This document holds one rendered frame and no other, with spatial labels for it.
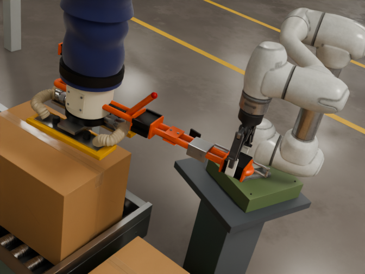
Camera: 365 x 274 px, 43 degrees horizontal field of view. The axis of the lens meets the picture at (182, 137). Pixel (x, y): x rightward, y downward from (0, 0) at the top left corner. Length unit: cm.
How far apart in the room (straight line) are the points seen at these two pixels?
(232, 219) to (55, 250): 77
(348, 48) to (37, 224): 139
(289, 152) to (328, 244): 140
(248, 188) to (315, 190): 170
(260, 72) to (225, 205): 98
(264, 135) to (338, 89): 84
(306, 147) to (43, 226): 115
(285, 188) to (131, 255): 78
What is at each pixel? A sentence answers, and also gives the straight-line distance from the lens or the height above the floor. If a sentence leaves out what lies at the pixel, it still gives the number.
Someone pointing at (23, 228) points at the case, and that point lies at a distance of 210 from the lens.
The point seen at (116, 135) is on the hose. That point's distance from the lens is 162.
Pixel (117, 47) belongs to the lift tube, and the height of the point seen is 150.
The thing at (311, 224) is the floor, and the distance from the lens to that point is 348.
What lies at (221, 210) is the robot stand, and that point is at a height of 75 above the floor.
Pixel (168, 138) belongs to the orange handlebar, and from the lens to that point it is 156.
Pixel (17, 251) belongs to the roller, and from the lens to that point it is 212.
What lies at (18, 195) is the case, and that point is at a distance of 199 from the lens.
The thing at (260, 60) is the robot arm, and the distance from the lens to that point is 131.
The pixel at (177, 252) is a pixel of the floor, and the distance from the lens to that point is 293.
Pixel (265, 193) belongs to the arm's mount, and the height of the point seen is 83.
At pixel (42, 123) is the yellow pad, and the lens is 176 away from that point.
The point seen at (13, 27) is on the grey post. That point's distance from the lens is 498.
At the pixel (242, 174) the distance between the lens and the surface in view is 148.
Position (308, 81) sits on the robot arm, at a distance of 131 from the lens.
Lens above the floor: 212
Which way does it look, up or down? 32 degrees down
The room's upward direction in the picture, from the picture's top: 12 degrees clockwise
